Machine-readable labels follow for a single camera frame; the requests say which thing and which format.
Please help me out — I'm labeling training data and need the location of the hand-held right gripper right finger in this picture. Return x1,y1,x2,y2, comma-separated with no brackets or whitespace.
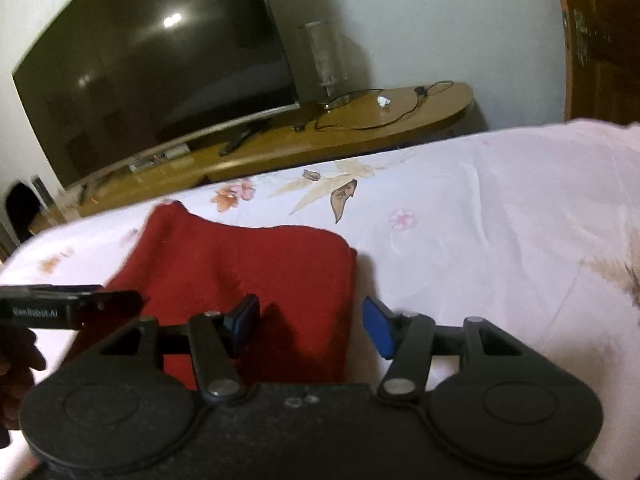
362,296,526,406

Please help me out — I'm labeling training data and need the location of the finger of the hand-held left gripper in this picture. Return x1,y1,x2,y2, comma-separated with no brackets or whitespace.
98,289,147,328

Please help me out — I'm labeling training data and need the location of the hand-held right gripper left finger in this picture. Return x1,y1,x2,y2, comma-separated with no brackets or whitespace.
97,294,262,406

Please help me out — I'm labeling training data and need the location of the dark red knit garment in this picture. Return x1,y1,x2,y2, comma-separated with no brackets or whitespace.
65,200,358,393

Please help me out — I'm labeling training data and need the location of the black chair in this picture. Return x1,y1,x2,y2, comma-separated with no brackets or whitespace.
4,181,43,246

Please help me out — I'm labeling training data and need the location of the dark slim bottle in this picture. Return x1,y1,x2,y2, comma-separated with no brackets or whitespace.
31,175,51,208

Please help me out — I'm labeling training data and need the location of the silver set-top box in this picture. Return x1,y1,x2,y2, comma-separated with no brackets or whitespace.
127,144,191,173

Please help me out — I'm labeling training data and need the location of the floral pink bedsheet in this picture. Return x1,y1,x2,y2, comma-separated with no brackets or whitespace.
0,119,640,480

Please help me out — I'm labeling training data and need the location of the wooden television cabinet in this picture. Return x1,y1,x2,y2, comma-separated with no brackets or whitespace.
27,81,476,236

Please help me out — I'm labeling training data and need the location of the black flat screen television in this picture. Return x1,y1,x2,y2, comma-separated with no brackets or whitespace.
11,0,301,206

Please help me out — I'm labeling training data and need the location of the brown wooden door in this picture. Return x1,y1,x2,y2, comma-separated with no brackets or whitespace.
552,0,640,126

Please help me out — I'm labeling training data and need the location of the black power cable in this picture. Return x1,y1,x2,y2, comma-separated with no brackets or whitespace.
292,80,456,133

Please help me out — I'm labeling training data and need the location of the brass door handle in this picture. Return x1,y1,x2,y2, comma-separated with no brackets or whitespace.
562,7,611,66

